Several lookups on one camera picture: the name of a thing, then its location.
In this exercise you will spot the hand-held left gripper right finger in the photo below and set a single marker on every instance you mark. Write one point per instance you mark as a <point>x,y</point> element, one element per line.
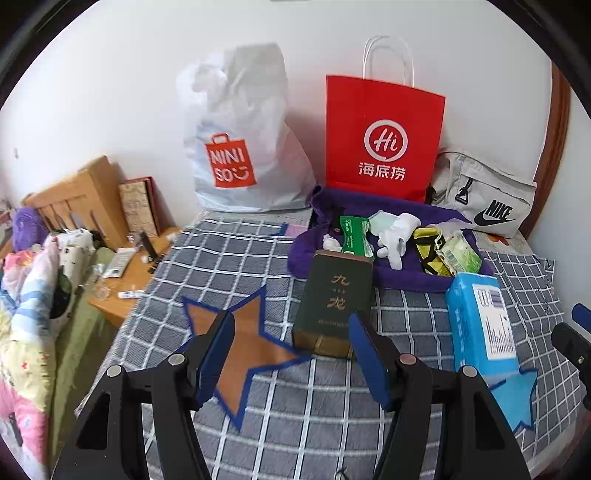
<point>369,364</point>

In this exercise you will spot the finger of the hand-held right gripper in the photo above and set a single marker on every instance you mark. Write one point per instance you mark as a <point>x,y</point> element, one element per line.
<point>575,341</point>

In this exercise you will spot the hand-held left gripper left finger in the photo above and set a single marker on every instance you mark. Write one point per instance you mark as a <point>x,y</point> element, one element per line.
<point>217,360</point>

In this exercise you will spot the yellow mesh pouch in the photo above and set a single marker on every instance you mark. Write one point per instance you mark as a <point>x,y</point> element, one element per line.
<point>429,256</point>

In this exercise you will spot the dark green box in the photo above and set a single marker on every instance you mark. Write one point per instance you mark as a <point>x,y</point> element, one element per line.
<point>332,300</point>

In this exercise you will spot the grey checked bedsheet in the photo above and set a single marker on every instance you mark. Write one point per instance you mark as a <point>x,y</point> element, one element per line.
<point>300,415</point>

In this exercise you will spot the purple cloth tray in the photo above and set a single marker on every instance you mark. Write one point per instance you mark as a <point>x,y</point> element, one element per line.
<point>406,277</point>

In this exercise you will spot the blue tissue pack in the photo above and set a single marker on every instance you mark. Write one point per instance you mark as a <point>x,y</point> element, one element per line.
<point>480,323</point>

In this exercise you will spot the small white tube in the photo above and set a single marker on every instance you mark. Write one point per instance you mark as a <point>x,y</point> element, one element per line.
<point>128,293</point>

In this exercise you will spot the wooden nightstand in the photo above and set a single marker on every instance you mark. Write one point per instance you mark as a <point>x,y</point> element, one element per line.
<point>134,286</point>

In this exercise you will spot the white cloth glove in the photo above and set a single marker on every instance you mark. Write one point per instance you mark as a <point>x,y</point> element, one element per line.
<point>397,240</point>

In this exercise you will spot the green packet with brown button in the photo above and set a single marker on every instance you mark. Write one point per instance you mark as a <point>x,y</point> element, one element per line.
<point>355,235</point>

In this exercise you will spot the black cylinder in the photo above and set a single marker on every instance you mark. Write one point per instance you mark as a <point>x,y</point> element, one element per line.
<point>148,249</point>

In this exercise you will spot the clear plastic piece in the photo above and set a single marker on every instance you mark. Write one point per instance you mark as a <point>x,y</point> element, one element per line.
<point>102,291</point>

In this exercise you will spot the green bedding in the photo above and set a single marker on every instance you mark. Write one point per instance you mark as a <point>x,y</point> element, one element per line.
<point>78,332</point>

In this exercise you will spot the green and white packet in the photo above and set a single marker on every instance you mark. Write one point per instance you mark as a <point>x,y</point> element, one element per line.
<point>461,254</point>

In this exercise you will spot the grey waist bag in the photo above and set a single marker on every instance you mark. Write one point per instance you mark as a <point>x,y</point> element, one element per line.
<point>489,203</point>

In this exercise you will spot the patterned notebook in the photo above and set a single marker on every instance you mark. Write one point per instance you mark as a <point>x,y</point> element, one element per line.
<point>138,207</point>

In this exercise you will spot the floral quilt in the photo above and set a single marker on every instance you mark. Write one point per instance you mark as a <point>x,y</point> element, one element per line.
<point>27,323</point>

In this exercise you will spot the wooden headboard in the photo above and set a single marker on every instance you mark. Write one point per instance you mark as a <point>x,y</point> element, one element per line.
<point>83,198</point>

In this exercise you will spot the white plastic shopping bag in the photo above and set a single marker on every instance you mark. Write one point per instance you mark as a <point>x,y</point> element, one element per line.
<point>244,147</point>

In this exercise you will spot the red paper bag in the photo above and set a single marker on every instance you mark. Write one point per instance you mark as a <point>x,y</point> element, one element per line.
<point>383,138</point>

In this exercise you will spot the purple plush toy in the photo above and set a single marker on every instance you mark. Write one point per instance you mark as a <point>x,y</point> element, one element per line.
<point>30,228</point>

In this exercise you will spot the brown wooden door frame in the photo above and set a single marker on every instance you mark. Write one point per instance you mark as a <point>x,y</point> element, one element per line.
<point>551,138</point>

